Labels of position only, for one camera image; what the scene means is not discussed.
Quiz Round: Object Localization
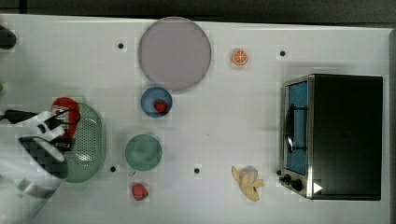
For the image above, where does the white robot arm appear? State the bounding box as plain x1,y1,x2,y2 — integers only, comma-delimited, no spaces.
1,109,68,224

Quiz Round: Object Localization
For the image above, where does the grey round plate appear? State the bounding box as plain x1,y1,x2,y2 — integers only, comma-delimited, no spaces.
138,17,211,91

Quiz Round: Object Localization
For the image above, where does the strawberry in bowl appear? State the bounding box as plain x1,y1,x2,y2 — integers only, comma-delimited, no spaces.
154,101,168,114

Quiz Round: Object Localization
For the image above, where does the red ketchup bottle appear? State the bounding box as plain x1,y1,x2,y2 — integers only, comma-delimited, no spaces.
51,97,80,140

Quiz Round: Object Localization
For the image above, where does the strawberry on table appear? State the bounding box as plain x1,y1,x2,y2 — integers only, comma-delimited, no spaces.
132,184,149,201

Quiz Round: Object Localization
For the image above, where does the black toaster oven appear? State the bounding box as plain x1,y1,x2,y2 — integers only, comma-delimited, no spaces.
276,74,383,201

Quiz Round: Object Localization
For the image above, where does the green oval strainer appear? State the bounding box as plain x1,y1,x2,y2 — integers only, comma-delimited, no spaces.
65,104,106,183

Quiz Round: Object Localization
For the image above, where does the green cup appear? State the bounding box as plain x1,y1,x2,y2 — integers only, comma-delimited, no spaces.
124,134,163,176

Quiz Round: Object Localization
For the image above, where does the orange slice toy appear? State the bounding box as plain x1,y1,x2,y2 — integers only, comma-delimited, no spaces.
232,49,248,65

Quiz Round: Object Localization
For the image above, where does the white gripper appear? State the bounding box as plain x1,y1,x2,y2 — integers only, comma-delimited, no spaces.
19,111,75,151

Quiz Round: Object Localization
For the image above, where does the black cylinder upper left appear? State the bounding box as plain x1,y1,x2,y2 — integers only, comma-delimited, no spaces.
0,26,17,49

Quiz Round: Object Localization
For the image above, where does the peeled banana toy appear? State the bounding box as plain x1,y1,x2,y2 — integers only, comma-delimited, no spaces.
232,166,264,202

